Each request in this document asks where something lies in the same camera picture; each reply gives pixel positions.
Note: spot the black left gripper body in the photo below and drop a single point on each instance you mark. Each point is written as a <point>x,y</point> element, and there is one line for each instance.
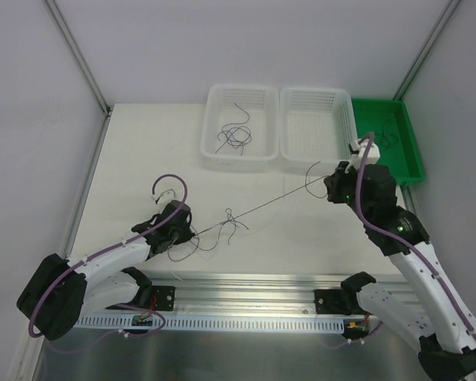
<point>178,224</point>

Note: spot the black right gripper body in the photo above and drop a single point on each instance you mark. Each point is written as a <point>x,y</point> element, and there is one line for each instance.
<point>337,184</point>

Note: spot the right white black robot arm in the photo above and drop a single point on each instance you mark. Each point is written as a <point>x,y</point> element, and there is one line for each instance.
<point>444,335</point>

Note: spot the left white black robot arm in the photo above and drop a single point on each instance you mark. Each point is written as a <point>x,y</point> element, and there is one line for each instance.
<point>62,291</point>

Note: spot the green plastic tray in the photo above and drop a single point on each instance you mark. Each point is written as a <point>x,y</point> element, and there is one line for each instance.
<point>393,134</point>

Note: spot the right white perforated basket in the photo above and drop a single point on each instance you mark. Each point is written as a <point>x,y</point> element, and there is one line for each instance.
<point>316,127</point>

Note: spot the white perforated basket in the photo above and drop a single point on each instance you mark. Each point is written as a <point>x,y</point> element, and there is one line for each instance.
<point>240,130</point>
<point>316,127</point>

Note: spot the left white perforated basket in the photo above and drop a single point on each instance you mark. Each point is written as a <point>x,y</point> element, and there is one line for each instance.
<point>240,130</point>

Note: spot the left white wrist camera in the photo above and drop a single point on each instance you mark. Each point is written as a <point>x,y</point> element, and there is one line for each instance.
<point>164,197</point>

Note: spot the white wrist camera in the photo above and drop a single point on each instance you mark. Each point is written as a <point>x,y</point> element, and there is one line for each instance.
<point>363,151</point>
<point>164,197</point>

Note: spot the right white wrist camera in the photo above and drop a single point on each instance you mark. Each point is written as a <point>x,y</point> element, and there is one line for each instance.
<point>363,151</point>

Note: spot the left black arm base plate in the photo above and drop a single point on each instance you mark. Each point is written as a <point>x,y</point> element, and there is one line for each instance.
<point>162,298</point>

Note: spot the aluminium table edge rail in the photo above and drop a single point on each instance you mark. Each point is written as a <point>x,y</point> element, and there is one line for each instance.
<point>244,295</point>

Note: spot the white slotted cable duct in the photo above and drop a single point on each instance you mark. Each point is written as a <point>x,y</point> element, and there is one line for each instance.
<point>214,324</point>

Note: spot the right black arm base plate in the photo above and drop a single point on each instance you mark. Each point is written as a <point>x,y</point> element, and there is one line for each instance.
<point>329,301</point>

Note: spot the aluminium frame post right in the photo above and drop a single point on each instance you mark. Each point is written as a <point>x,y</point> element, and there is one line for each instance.
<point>444,19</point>

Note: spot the aluminium frame post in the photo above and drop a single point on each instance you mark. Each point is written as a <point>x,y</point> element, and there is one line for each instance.
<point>444,19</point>
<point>68,38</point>

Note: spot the aluminium frame post left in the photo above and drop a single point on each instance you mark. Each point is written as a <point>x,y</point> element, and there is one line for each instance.
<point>68,38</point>

